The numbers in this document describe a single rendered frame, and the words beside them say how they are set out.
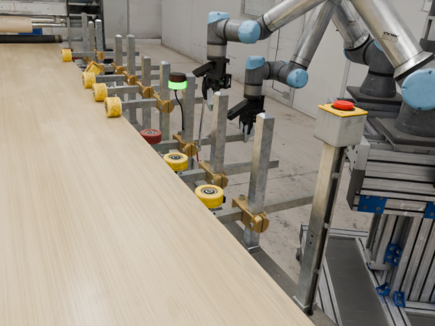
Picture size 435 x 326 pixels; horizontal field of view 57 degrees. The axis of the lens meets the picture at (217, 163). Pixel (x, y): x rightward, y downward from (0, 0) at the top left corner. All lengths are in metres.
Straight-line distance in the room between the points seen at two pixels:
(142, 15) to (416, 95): 9.36
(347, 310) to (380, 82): 0.97
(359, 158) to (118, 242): 0.82
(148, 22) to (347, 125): 9.67
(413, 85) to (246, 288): 0.74
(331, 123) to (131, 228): 0.50
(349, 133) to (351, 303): 1.20
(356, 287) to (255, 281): 1.22
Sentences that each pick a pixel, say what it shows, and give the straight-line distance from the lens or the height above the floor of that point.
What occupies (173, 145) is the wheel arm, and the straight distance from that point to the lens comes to 1.57.
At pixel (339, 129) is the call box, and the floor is 1.19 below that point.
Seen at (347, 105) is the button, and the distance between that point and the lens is 0.83.
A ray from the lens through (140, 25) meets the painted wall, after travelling 10.32.
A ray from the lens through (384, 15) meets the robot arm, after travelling 1.27.
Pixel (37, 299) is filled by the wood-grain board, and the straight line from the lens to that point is 0.81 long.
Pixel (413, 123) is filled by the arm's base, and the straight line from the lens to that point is 1.41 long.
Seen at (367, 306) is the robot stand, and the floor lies 0.21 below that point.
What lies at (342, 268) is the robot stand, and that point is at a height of 0.21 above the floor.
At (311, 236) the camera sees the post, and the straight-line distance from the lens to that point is 0.96.
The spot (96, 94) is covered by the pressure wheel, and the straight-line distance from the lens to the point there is 1.93.
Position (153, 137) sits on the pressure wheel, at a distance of 1.50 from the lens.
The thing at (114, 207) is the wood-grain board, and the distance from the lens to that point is 1.05.
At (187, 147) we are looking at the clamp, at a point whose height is 0.86.
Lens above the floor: 1.43
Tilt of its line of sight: 24 degrees down
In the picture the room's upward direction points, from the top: 4 degrees clockwise
